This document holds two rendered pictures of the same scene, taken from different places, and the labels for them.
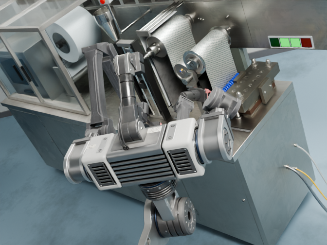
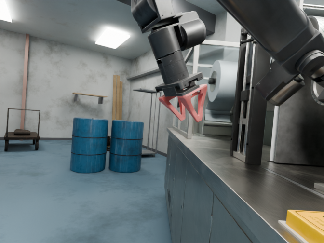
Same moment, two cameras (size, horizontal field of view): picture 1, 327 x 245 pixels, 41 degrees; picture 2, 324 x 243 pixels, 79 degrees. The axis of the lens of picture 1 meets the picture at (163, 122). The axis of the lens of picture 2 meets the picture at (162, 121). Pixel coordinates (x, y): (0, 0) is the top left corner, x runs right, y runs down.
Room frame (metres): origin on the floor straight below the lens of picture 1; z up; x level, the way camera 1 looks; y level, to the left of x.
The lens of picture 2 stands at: (1.52, -0.15, 1.04)
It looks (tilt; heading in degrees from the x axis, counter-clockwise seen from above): 2 degrees down; 34
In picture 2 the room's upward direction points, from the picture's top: 5 degrees clockwise
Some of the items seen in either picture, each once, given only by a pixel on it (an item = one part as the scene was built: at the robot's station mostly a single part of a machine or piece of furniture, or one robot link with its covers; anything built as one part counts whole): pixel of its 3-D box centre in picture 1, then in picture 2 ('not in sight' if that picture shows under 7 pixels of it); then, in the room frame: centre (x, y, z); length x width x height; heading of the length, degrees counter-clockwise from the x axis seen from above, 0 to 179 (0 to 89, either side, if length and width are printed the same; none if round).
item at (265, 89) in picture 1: (266, 90); not in sight; (2.00, -0.59, 0.96); 0.10 x 0.03 x 0.11; 126
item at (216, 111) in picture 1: (217, 122); not in sight; (1.22, -0.17, 1.45); 0.09 x 0.08 x 0.12; 66
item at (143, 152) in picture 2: not in sight; (144, 123); (5.38, 3.01, 0.83); 0.62 x 0.50 x 1.67; 156
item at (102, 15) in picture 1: (104, 14); not in sight; (2.76, 0.05, 1.50); 0.14 x 0.14 x 0.06
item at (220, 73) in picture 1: (222, 72); not in sight; (2.14, -0.42, 1.11); 0.23 x 0.01 x 0.18; 126
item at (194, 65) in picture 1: (192, 63); not in sight; (2.11, -0.28, 1.25); 0.07 x 0.02 x 0.07; 36
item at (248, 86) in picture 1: (249, 85); not in sight; (2.07, -0.52, 1.00); 0.40 x 0.16 x 0.06; 126
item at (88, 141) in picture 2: not in sight; (108, 143); (3.96, 2.66, 0.46); 1.25 x 0.77 x 0.92; 155
